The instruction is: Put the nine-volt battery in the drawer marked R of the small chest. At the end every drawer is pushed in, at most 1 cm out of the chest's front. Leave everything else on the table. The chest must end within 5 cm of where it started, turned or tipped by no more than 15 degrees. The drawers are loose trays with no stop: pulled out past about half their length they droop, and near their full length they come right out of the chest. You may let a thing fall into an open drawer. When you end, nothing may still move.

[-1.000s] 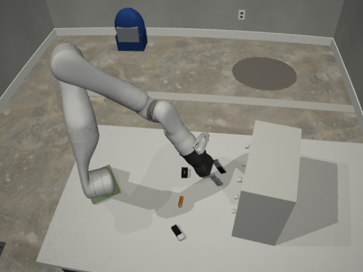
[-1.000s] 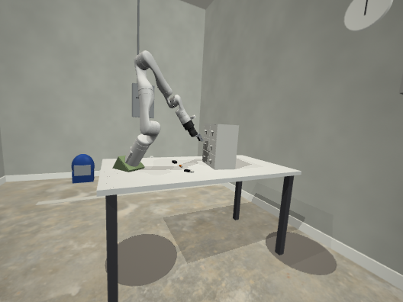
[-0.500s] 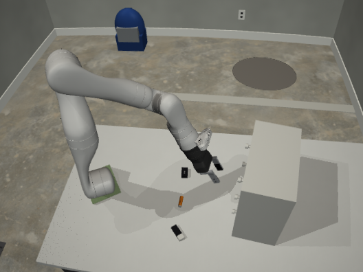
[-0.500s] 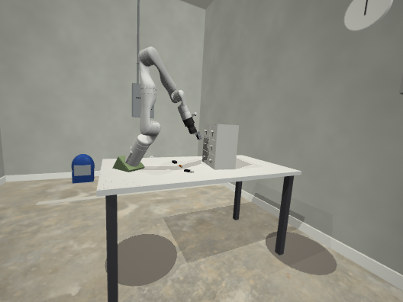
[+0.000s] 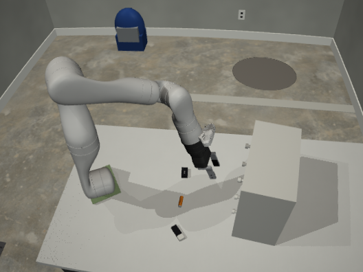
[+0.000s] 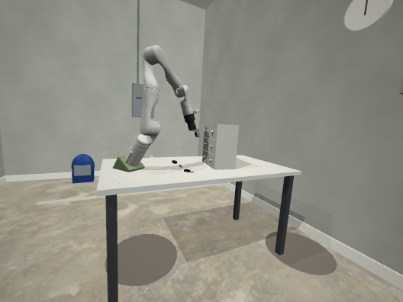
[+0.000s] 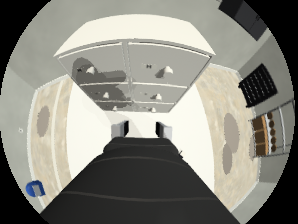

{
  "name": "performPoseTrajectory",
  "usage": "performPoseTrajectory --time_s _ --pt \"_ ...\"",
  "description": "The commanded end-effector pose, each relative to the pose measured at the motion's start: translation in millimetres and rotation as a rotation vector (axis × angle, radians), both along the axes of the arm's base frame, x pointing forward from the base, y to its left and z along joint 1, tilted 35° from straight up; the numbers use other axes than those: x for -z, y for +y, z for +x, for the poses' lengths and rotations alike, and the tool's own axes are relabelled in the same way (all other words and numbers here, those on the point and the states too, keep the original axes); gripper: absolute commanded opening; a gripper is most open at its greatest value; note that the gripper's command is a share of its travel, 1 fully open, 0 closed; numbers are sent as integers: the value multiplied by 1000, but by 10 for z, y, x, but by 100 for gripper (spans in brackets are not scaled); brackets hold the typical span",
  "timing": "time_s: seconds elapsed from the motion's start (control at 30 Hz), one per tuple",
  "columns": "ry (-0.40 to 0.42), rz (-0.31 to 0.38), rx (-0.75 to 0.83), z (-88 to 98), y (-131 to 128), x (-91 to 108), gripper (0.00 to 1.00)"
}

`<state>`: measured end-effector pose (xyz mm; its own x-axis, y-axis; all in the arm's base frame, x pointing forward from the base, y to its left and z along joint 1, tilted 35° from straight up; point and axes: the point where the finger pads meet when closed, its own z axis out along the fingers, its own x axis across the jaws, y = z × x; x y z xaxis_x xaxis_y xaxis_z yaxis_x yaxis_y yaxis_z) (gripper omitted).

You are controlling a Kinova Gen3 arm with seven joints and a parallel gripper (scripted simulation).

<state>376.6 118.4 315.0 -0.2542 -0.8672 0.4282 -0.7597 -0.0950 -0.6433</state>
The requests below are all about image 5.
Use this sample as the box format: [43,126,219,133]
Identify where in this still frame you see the black and white eraser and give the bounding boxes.
[171,225,185,241]

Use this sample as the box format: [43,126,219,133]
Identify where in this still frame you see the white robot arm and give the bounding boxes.
[45,56,198,199]

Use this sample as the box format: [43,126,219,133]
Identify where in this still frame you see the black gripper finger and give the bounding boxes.
[210,152,220,166]
[198,166,216,179]

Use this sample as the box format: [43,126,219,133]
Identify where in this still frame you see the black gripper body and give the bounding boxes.
[178,122,216,168]

